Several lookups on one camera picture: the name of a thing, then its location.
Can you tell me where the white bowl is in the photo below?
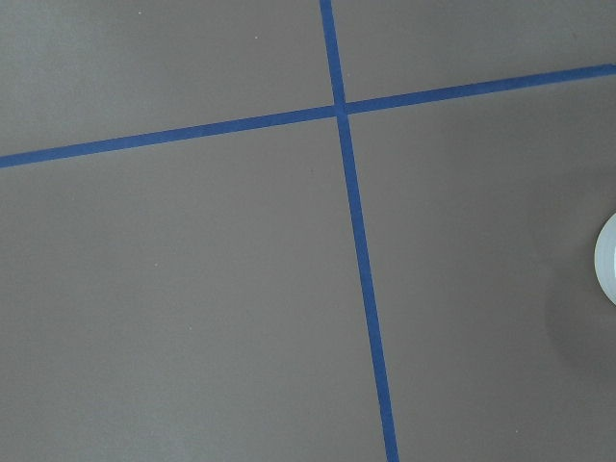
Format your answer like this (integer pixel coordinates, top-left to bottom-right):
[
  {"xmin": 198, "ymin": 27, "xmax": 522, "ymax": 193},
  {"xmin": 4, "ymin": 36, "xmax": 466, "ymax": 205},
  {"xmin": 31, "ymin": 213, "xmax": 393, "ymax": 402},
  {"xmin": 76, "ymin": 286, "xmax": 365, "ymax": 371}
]
[{"xmin": 594, "ymin": 214, "xmax": 616, "ymax": 305}]

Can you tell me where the long blue tape strip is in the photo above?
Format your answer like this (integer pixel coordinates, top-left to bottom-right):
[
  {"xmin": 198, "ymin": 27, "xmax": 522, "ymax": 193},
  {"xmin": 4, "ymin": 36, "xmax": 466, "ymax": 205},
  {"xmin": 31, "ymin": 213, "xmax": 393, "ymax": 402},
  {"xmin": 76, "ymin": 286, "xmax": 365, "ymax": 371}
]
[{"xmin": 319, "ymin": 1, "xmax": 399, "ymax": 462}]

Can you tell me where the crossing blue tape strip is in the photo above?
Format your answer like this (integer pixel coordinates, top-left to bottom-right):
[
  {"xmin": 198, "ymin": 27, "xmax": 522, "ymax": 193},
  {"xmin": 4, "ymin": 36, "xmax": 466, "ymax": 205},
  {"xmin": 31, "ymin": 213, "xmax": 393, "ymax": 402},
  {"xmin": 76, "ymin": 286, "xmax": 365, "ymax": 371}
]
[{"xmin": 1, "ymin": 64, "xmax": 615, "ymax": 168}]

